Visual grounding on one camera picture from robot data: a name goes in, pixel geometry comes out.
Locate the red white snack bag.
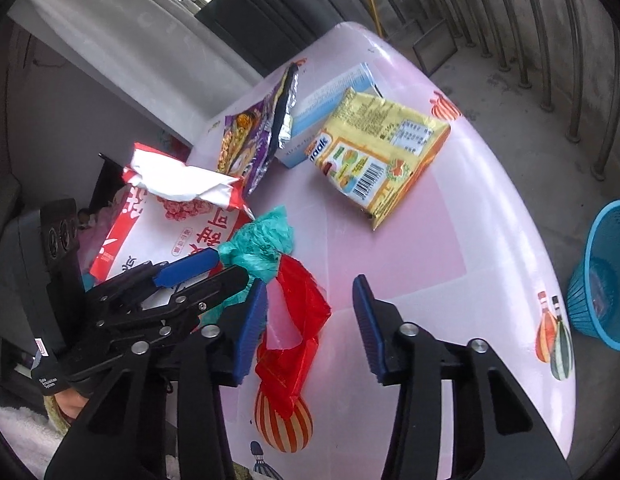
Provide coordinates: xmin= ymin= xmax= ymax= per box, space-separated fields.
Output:
xmin=90 ymin=143 xmax=254 ymax=282

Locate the purple snack bag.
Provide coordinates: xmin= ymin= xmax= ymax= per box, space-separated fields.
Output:
xmin=217 ymin=63 xmax=299 ymax=197

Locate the white blue carton box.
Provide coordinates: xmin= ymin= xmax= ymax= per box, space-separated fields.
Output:
xmin=275 ymin=63 xmax=382 ymax=169

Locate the yellow snack bag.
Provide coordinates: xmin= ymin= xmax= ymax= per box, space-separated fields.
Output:
xmin=306 ymin=88 xmax=451 ymax=229

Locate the person's hand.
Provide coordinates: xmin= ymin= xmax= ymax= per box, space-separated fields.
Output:
xmin=54 ymin=388 xmax=89 ymax=420

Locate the teal plastic bag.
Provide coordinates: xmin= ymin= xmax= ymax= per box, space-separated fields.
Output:
xmin=199 ymin=206 xmax=294 ymax=326

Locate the red plastic bag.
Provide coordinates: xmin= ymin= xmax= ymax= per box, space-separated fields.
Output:
xmin=256 ymin=255 xmax=332 ymax=419

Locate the blue plastic waste basket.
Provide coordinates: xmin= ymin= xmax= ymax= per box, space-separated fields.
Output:
xmin=566 ymin=200 xmax=620 ymax=351

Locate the dark green door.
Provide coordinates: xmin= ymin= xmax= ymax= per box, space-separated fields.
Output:
xmin=195 ymin=0 xmax=340 ymax=76

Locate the framed panel on floor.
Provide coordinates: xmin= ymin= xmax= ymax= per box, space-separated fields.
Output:
xmin=412 ymin=20 xmax=458 ymax=77

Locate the metal balcony railing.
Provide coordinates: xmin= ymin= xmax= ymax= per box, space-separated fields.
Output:
xmin=379 ymin=0 xmax=620 ymax=182

